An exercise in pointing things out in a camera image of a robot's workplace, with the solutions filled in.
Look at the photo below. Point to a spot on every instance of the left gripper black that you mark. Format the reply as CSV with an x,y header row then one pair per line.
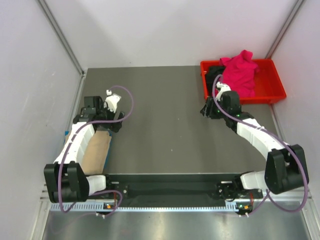
x,y
114,126

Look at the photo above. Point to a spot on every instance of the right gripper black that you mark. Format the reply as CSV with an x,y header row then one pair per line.
x,y
208,110

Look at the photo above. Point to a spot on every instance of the beige t shirt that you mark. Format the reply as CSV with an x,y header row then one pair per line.
x,y
95,155

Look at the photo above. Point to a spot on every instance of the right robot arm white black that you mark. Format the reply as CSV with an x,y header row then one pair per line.
x,y
286,167

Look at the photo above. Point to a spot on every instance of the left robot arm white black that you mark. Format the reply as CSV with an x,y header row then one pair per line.
x,y
65,178

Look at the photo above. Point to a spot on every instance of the black t shirt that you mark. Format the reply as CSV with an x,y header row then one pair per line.
x,y
210,75

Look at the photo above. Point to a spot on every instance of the folded blue t shirt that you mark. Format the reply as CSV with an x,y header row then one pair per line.
x,y
107,160

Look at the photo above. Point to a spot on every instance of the pink t shirt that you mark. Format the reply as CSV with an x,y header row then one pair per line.
x,y
239,73

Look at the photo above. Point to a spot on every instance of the red plastic bin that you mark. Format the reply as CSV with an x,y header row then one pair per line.
x,y
268,87

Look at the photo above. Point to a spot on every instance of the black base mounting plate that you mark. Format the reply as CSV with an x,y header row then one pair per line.
x,y
226,186

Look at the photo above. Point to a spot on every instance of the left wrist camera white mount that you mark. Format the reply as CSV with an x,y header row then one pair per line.
x,y
111,101

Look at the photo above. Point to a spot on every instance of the aluminium frame rail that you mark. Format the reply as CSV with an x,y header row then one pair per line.
x,y
44,193

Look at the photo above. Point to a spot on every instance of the grey slotted cable duct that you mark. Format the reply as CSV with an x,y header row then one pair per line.
x,y
108,206

